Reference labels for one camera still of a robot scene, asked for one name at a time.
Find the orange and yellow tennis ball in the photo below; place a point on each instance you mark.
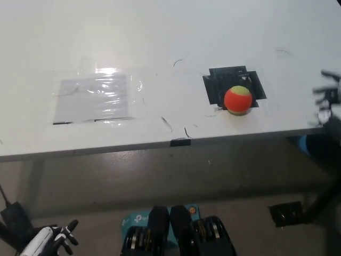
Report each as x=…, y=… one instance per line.
x=237, y=102

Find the teal router box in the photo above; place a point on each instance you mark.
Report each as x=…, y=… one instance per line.
x=133, y=220

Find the black table foot plate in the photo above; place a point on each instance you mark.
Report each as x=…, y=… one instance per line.
x=286, y=213

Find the black tape patch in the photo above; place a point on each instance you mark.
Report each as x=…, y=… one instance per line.
x=215, y=85

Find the clear plastic sheet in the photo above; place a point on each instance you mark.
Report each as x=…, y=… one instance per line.
x=90, y=97

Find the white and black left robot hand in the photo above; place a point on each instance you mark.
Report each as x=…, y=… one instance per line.
x=42, y=237

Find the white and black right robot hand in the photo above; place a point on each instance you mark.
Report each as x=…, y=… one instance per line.
x=329, y=96

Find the black power adapter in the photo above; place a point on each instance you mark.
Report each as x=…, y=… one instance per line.
x=13, y=218

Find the blue object under table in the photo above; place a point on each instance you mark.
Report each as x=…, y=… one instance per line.
x=303, y=145

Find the black table leg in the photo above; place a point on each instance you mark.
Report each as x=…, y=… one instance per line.
x=323, y=198

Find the small black edge tape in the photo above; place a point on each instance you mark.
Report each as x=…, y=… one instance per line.
x=180, y=142

